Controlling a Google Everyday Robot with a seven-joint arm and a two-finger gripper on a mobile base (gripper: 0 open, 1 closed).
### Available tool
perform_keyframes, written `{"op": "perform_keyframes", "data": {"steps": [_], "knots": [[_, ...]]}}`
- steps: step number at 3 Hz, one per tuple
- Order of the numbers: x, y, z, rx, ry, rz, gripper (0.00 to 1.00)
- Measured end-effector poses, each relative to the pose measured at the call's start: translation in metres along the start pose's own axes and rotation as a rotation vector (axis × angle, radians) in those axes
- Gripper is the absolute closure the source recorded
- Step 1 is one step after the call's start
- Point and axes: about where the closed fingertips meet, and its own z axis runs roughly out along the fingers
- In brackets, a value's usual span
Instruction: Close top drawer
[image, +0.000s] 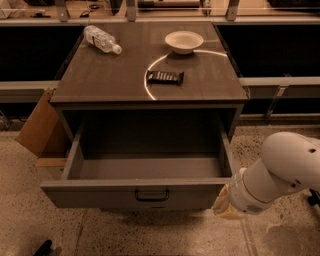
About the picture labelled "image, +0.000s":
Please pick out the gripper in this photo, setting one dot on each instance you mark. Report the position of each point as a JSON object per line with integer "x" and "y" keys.
{"x": 244, "y": 197}

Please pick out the grey top drawer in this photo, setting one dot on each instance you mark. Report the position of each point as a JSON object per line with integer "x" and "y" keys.
{"x": 114, "y": 154}

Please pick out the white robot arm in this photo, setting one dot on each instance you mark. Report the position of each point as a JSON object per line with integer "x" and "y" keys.
{"x": 288, "y": 163}

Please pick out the black caster right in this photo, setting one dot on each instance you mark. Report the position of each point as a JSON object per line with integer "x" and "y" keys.
{"x": 314, "y": 198}

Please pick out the black caster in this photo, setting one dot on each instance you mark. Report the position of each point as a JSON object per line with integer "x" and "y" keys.
{"x": 314, "y": 198}
{"x": 44, "y": 249}

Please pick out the dark wooden cabinet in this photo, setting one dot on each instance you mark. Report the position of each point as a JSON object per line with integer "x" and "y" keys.
{"x": 97, "y": 80}

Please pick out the black snack bar packet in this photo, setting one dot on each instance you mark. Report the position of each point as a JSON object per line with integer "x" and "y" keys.
{"x": 165, "y": 77}

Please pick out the white ceramic bowl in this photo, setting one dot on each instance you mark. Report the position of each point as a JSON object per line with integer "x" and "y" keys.
{"x": 184, "y": 42}

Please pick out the black caster lower left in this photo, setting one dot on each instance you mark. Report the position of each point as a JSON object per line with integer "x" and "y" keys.
{"x": 44, "y": 249}

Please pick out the brown cardboard piece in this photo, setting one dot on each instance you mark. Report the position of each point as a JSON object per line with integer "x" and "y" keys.
{"x": 43, "y": 134}

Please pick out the clear plastic water bottle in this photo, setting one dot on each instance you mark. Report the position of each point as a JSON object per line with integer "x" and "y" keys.
{"x": 101, "y": 40}

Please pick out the black drawer handle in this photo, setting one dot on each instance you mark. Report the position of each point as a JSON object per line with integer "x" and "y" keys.
{"x": 151, "y": 196}

